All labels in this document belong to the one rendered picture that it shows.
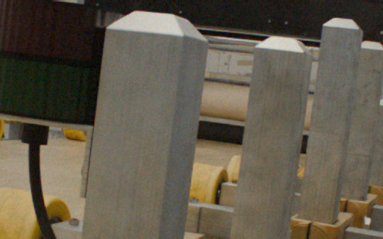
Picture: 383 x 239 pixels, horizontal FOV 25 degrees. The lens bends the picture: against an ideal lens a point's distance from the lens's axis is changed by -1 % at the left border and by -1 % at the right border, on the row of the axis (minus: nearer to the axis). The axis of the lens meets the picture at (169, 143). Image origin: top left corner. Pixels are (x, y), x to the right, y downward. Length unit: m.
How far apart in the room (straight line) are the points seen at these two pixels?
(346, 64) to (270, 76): 0.25
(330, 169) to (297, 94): 0.26
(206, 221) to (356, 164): 0.25
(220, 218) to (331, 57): 0.21
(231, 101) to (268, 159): 2.41
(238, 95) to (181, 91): 2.65
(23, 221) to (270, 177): 0.21
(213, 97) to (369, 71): 1.96
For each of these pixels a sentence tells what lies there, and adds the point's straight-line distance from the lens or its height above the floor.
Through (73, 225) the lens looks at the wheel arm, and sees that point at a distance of 0.71.
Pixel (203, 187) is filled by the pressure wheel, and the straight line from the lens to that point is 1.16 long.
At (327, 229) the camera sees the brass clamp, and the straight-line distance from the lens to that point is 0.84.
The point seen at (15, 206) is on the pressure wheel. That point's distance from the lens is 0.71.
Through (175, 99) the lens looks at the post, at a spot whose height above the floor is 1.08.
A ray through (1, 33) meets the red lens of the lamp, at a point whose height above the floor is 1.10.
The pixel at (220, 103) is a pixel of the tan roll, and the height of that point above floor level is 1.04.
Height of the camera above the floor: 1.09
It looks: 4 degrees down
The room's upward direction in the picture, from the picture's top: 7 degrees clockwise
